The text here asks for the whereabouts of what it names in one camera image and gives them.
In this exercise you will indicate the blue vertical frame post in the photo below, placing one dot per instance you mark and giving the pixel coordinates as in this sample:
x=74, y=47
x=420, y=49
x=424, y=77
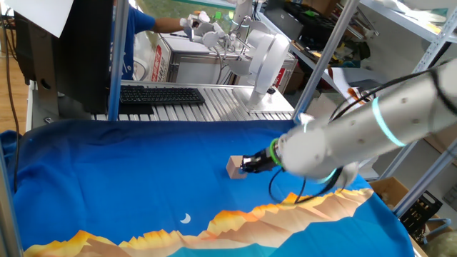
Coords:
x=118, y=53

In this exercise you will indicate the white second robot arm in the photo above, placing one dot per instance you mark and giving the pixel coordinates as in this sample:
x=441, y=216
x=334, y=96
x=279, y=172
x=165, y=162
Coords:
x=267, y=57

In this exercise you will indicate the grey cabinet red label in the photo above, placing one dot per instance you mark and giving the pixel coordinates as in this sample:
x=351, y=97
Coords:
x=193, y=68

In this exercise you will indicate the black plastic crate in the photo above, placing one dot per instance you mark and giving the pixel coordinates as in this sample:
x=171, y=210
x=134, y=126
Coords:
x=421, y=210

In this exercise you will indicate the small wooden cube block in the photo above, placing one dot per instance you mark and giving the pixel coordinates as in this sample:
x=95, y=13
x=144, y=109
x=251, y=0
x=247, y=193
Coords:
x=232, y=167

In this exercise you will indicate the blue mountain print cloth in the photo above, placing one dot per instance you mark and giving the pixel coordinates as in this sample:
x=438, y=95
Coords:
x=107, y=178

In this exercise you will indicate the white haptic hand device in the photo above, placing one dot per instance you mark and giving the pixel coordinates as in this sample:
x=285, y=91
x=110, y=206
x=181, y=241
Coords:
x=210, y=35

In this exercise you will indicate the white foam blocks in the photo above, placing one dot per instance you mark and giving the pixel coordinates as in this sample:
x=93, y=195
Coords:
x=321, y=103

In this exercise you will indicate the loose paper sheets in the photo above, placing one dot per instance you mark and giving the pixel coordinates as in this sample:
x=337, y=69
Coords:
x=342, y=78

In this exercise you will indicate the bare person forearm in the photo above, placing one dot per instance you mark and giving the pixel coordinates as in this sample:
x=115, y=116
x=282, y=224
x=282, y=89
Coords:
x=168, y=25

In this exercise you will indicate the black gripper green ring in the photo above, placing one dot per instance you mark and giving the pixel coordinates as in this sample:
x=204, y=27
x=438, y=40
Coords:
x=262, y=162

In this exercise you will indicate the black computer monitor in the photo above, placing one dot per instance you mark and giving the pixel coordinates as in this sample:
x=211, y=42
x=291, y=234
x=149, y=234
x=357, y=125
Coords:
x=82, y=53

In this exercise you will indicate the person hand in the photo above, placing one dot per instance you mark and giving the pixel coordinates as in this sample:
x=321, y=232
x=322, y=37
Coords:
x=191, y=20

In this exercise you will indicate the white metal shelf rack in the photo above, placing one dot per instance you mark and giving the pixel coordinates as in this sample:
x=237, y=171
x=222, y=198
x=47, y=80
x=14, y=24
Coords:
x=410, y=18

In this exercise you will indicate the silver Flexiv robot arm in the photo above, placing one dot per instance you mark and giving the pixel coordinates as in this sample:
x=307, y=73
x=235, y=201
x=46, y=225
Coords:
x=375, y=132

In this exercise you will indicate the black computer keyboard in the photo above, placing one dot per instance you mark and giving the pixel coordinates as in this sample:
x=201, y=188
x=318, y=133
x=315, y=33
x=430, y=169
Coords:
x=160, y=95

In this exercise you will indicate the white paper sheet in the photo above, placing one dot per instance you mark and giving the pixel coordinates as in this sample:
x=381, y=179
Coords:
x=43, y=14

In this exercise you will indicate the white round chair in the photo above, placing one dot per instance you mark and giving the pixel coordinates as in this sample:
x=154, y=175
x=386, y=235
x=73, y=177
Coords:
x=141, y=69

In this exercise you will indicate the person in blue shirt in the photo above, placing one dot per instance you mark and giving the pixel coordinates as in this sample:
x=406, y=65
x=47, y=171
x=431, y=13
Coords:
x=139, y=26

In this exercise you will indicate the open brown cardboard box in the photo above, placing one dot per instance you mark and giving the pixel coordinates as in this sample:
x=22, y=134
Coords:
x=389, y=189

